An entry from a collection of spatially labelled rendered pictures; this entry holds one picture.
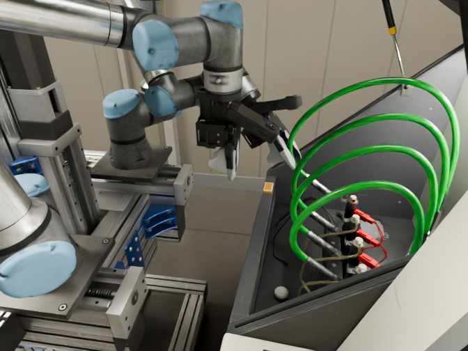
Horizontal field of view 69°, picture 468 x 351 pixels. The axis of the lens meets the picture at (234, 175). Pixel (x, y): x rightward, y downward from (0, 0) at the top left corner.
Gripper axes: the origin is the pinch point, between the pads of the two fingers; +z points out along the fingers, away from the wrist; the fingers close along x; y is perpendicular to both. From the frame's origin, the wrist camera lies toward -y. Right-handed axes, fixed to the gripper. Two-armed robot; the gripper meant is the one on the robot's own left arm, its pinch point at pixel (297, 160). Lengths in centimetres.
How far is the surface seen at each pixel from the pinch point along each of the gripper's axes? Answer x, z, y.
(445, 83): -36, 6, -37
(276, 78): -149, -43, 36
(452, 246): 36.3, 16.0, -24.0
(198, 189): -147, -9, 140
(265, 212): -12.5, 10.1, 23.1
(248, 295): 17.8, 20.2, 22.5
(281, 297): 4.6, 29.7, 23.9
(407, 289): 33.7, 21.1, -15.6
